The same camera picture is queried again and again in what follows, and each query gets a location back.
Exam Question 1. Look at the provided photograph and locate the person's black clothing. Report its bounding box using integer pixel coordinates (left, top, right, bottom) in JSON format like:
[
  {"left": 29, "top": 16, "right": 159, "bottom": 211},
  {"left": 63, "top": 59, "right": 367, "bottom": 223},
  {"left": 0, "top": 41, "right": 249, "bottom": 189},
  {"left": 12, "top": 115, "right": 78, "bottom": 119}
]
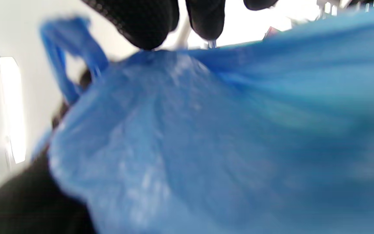
[{"left": 0, "top": 68, "right": 96, "bottom": 234}]

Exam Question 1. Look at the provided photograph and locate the person's right hand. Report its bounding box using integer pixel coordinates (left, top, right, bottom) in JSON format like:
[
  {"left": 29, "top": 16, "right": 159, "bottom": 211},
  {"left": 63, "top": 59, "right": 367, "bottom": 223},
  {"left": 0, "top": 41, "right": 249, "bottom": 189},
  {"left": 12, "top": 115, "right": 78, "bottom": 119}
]
[{"left": 81, "top": 0, "right": 279, "bottom": 51}]

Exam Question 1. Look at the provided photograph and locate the ceiling light panel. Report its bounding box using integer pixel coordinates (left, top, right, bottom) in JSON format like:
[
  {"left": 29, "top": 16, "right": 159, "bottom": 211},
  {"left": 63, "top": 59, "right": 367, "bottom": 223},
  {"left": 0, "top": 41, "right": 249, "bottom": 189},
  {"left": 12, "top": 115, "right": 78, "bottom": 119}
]
[{"left": 0, "top": 56, "right": 28, "bottom": 164}]

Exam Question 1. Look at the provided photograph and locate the blue plastic bag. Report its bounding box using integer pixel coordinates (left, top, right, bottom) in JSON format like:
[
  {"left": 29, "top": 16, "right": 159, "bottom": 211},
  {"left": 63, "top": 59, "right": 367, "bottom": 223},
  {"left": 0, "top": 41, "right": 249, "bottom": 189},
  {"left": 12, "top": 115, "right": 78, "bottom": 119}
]
[{"left": 31, "top": 8, "right": 374, "bottom": 234}]

